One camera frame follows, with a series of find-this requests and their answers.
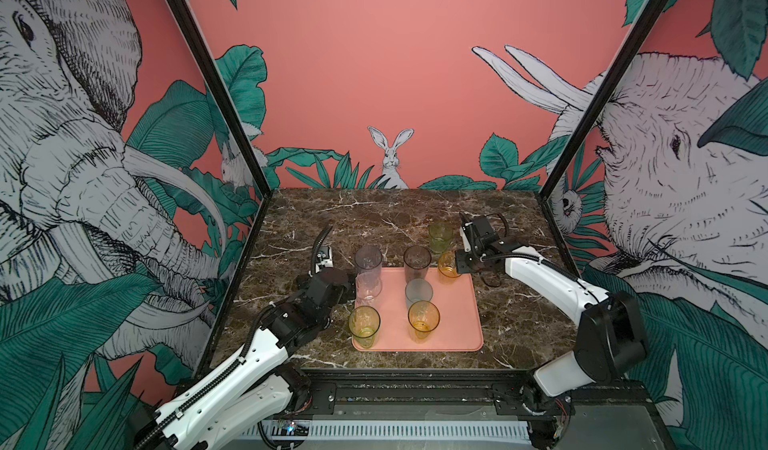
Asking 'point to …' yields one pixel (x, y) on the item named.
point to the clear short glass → (367, 288)
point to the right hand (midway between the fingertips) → (457, 258)
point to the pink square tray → (459, 328)
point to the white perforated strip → (397, 429)
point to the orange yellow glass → (447, 264)
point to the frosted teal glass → (418, 290)
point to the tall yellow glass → (423, 317)
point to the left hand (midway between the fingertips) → (334, 270)
